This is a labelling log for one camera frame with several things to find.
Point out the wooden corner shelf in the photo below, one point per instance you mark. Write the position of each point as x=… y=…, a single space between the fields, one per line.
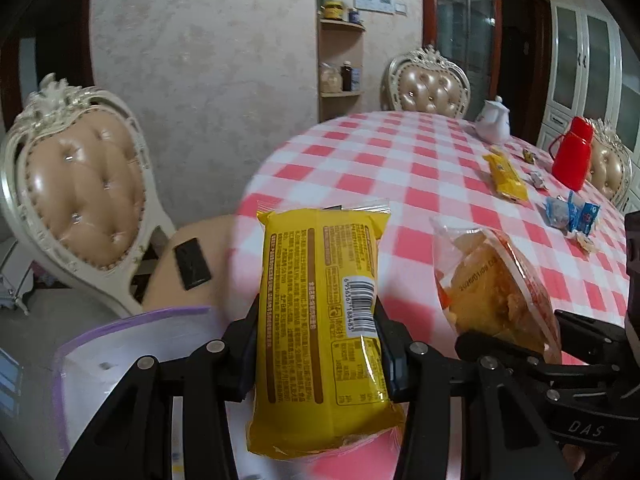
x=340 y=105

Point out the yellow jar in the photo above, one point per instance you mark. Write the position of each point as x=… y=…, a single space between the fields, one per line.
x=333 y=10

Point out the dark brown bottle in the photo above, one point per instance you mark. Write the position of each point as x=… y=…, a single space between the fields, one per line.
x=346 y=76

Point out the clear orange bread packet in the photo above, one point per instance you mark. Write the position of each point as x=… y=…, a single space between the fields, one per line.
x=490 y=290

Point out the white box with purple rim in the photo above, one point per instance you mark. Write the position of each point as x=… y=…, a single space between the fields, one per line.
x=90 y=360

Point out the cream tufted dining chair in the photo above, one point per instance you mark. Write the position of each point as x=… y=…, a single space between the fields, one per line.
x=430 y=90
x=75 y=200
x=607 y=165

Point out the white glass-door cabinet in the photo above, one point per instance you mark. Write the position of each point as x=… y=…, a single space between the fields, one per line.
x=595 y=70

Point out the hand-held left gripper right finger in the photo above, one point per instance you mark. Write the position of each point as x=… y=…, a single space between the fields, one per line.
x=395 y=360

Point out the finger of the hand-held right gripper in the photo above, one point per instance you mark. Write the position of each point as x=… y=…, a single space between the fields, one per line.
x=595 y=332
x=520 y=355

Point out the dark wooden door frame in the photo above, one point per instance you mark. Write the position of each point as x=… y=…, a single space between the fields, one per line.
x=45 y=40

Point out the brown framed glass door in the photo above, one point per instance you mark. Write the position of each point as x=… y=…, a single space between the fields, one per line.
x=475 y=30

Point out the small silver candy wrapper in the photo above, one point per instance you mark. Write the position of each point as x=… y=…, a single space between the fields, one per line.
x=538 y=180

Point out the white low cabinet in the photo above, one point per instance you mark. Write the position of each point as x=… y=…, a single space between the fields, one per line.
x=12 y=280

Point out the white wall switch panel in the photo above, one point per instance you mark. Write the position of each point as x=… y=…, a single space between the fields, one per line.
x=372 y=1

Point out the yellow snack packet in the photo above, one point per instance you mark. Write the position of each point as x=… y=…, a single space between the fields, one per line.
x=506 y=177
x=320 y=310

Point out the black smartphone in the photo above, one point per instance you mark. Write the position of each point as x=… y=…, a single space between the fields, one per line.
x=191 y=264

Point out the red thermos jug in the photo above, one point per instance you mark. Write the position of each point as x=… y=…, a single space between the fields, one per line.
x=572 y=155

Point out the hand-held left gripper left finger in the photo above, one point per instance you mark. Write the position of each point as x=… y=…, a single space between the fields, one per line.
x=241 y=360

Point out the small blue jar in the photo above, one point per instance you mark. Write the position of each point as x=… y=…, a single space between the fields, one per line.
x=354 y=15

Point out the blue label bottle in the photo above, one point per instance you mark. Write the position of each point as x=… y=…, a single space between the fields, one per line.
x=356 y=80

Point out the small green yellow candy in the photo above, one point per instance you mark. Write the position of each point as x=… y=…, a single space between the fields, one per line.
x=528 y=154

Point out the white teapot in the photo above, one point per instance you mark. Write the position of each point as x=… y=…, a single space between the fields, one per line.
x=492 y=120

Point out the blue white snack packet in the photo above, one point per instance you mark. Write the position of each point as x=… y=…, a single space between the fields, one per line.
x=585 y=217
x=557 y=210

